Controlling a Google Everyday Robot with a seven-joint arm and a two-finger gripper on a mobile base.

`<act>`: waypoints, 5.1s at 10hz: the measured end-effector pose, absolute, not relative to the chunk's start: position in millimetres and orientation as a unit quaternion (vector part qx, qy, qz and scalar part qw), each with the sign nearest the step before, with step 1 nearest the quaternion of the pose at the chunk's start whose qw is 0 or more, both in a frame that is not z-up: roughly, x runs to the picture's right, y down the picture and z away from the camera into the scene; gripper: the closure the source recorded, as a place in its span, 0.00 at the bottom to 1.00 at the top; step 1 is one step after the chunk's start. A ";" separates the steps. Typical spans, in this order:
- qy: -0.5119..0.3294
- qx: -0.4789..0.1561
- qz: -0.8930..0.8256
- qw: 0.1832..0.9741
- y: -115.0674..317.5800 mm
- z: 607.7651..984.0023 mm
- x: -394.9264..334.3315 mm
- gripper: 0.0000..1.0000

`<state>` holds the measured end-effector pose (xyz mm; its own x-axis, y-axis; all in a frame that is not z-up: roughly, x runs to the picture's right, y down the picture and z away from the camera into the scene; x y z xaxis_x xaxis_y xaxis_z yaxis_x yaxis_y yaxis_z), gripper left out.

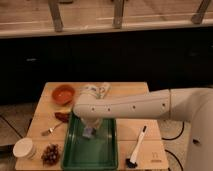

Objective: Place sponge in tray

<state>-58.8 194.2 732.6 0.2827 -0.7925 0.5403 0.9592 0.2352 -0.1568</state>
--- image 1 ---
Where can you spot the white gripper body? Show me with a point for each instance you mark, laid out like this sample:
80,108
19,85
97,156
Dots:
94,123

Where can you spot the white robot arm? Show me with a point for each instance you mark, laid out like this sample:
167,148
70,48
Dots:
194,105

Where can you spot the green plastic tray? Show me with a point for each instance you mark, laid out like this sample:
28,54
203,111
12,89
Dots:
100,153

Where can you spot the white patterned cloth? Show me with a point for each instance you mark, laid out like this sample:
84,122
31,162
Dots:
97,91

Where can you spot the orange bowl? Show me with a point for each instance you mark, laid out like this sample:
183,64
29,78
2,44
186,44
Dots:
63,94

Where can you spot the metal fork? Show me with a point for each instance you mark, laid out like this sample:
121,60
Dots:
51,129

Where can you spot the bunch of dark grapes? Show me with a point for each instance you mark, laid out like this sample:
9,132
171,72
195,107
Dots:
50,155

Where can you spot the white cup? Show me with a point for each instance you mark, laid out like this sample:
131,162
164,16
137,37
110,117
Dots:
24,148

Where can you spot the middle metal chair leg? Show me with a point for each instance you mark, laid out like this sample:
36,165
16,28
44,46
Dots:
118,13

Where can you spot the metal chair leg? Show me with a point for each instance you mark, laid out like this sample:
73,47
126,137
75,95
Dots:
118,13
55,14
199,15

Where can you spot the left metal chair leg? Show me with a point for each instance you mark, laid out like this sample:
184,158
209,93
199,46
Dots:
55,14

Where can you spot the right metal chair leg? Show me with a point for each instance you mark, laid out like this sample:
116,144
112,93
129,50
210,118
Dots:
199,15

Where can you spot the white handled dish brush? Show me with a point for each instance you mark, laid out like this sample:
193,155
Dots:
131,162

